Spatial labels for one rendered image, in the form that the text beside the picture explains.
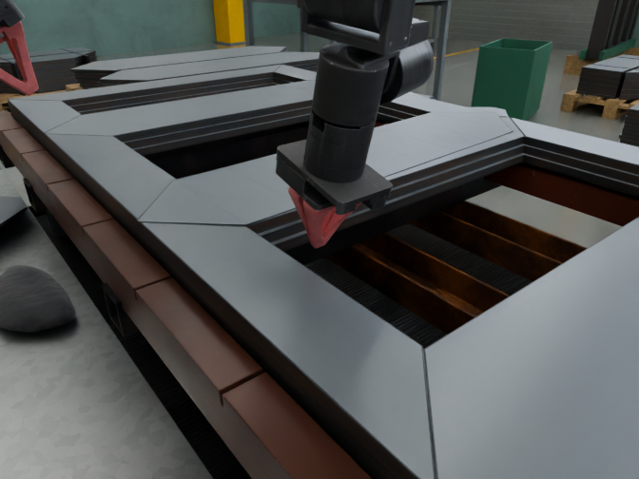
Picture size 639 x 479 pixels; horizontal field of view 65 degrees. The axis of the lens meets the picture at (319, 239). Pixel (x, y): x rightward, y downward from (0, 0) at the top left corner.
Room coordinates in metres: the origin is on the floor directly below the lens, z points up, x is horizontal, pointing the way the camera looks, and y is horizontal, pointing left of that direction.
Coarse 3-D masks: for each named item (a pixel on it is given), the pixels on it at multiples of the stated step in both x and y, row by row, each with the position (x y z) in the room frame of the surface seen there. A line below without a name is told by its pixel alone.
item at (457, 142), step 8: (384, 128) 0.90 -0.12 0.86; (392, 128) 0.90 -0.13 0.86; (400, 128) 0.90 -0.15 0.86; (408, 128) 0.90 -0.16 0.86; (416, 128) 0.90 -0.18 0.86; (424, 128) 0.90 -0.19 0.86; (432, 128) 0.90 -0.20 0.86; (408, 136) 0.86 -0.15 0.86; (416, 136) 0.86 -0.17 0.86; (424, 136) 0.86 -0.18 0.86; (432, 136) 0.86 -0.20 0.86; (440, 136) 0.86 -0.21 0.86; (448, 136) 0.86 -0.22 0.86; (456, 136) 0.86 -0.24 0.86; (464, 136) 0.86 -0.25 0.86; (440, 144) 0.81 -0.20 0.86; (448, 144) 0.81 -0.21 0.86; (456, 144) 0.81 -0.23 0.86; (464, 144) 0.81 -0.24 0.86; (472, 144) 0.81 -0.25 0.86
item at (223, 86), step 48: (96, 96) 1.17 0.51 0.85; (144, 96) 1.23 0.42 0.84; (192, 96) 1.30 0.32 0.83; (48, 144) 0.86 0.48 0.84; (144, 144) 0.88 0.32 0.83; (192, 144) 0.93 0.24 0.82; (480, 144) 0.81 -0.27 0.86; (528, 144) 0.85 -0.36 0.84; (96, 192) 0.66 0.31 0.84; (432, 192) 0.69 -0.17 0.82; (144, 240) 0.52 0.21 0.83; (288, 240) 0.53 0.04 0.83; (192, 288) 0.42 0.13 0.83; (240, 336) 0.35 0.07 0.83; (288, 384) 0.29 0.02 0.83; (336, 432) 0.25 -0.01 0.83
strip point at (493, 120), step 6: (444, 114) 1.00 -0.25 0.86; (450, 114) 1.00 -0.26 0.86; (456, 114) 1.00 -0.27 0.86; (462, 114) 1.00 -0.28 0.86; (468, 114) 1.00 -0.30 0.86; (474, 114) 1.00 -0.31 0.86; (480, 114) 1.00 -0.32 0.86; (486, 114) 1.00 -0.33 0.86; (492, 114) 1.00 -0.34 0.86; (468, 120) 0.96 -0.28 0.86; (474, 120) 0.96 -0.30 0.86; (480, 120) 0.96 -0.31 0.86; (486, 120) 0.96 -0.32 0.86; (492, 120) 0.96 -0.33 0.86; (498, 120) 0.96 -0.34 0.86; (498, 126) 0.91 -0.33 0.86; (504, 126) 0.91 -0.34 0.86
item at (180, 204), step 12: (168, 192) 0.61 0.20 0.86; (180, 192) 0.61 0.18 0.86; (192, 192) 0.61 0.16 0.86; (156, 204) 0.57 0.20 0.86; (168, 204) 0.57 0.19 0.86; (180, 204) 0.57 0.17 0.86; (192, 204) 0.57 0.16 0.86; (204, 204) 0.57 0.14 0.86; (168, 216) 0.53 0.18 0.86; (180, 216) 0.53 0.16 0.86; (192, 216) 0.53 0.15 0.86; (204, 216) 0.53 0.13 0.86; (216, 216) 0.53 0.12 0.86; (228, 216) 0.53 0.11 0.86
